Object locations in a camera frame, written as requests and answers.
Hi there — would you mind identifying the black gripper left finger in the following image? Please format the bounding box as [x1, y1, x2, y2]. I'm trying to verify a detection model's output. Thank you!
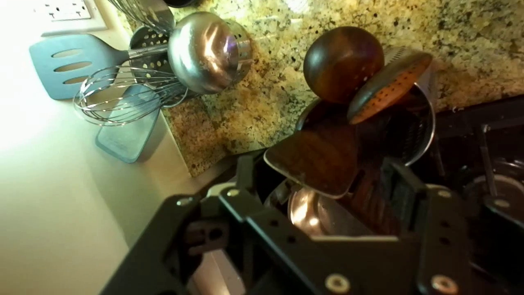
[100, 153, 350, 295]

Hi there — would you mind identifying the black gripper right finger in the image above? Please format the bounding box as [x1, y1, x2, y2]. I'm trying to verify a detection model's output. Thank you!
[349, 156, 478, 295]

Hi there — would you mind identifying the light perforated wooden spoon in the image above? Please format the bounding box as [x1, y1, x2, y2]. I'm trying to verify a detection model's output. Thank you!
[347, 50, 435, 127]

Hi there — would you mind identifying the dark round wooden spoon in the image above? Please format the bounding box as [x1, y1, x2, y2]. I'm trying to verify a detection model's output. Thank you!
[301, 25, 386, 107]

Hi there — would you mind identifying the stainless steel frying pan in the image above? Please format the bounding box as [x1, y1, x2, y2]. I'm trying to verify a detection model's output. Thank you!
[463, 158, 524, 232]

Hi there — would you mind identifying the dark wooden flat spatula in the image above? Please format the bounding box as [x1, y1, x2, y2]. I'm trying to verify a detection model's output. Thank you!
[262, 127, 363, 201]

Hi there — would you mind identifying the perforated metal utensil holder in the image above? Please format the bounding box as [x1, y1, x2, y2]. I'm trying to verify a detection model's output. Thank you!
[295, 65, 439, 169]

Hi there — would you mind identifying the stainless steel gas stove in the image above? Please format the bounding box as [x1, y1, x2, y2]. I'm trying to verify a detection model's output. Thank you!
[424, 94, 524, 295]

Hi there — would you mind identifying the pale blue solid spatula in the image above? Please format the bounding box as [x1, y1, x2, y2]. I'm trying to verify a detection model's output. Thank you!
[93, 107, 168, 166]

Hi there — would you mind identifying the flat perforated metal utensil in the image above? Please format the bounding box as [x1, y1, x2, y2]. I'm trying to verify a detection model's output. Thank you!
[106, 0, 177, 37]

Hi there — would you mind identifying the blue slotted spatula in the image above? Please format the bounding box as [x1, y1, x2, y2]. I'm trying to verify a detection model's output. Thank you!
[28, 33, 172, 104]

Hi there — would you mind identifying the wire whisk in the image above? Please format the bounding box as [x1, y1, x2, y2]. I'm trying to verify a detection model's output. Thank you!
[72, 65, 190, 130]

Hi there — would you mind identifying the white wall outlet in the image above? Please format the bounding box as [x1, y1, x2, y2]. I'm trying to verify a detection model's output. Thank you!
[31, 0, 106, 37]

